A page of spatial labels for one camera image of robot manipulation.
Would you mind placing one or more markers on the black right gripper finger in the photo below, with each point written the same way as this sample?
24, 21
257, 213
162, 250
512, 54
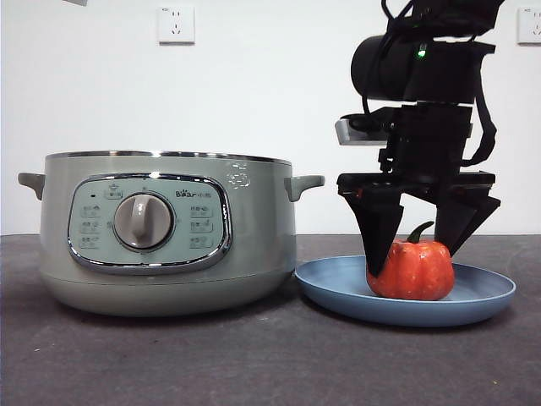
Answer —
376, 228
456, 224

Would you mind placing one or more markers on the orange pumpkin with green stem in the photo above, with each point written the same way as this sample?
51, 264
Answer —
418, 270

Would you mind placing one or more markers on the blue round plate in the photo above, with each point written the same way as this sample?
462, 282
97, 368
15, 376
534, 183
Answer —
338, 292

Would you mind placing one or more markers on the pale green electric steamer pot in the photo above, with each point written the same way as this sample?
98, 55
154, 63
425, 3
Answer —
262, 237

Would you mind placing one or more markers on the pale grey right camera box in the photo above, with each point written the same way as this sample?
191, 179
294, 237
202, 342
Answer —
351, 133

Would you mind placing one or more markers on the pale grey camera box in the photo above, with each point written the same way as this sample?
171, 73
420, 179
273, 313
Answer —
351, 133
76, 2

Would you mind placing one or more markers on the white wall socket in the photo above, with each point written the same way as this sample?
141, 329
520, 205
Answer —
530, 26
176, 25

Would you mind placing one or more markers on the pale grey left camera box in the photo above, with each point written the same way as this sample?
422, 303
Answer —
76, 2

